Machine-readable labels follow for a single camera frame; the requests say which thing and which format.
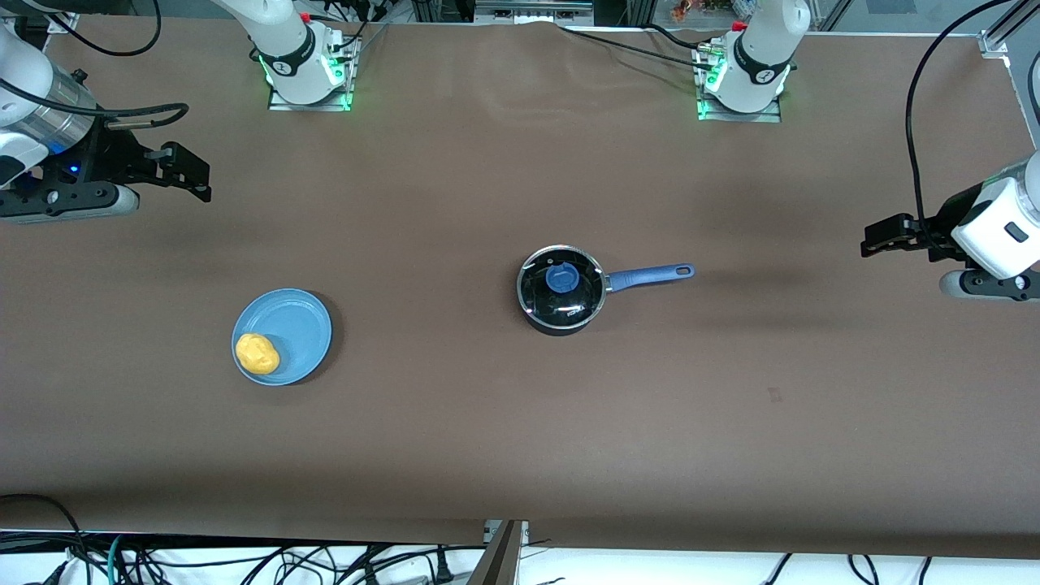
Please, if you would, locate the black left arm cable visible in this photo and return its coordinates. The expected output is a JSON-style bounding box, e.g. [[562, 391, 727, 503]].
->
[[906, 0, 1012, 232]]

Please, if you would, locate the aluminium post with bracket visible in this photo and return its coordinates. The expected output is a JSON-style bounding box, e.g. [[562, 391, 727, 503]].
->
[[467, 520, 531, 585]]

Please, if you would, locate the black cable on table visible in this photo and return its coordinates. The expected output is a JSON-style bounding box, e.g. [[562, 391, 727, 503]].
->
[[557, 24, 720, 70]]

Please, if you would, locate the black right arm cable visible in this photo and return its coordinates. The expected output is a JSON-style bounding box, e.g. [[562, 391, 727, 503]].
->
[[0, 0, 189, 131]]

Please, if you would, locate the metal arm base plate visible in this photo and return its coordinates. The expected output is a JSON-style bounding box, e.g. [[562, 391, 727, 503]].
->
[[268, 32, 356, 112], [697, 45, 782, 123]]

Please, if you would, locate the glass lid blue knob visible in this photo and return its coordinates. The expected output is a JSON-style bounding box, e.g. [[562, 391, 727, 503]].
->
[[518, 246, 609, 323]]

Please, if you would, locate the brown table cover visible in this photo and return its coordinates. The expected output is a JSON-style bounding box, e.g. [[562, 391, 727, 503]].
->
[[0, 20, 1040, 561]]

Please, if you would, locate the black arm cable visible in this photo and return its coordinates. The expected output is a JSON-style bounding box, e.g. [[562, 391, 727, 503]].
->
[[0, 0, 189, 131], [906, 0, 1012, 232]]

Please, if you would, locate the blue plate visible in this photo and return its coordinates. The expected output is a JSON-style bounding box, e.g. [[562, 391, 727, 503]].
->
[[232, 288, 333, 386]]

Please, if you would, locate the black pot blue handle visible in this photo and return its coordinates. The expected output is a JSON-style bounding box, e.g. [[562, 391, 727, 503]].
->
[[517, 245, 696, 336]]

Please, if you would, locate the black curved cable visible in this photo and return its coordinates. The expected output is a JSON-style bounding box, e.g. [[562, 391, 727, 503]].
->
[[0, 493, 86, 585]]

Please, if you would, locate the yellow potato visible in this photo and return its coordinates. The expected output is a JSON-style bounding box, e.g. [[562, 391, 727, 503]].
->
[[236, 332, 281, 376]]

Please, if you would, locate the aluminium frame rail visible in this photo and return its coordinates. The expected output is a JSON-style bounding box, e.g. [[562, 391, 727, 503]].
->
[[474, 0, 596, 27]]

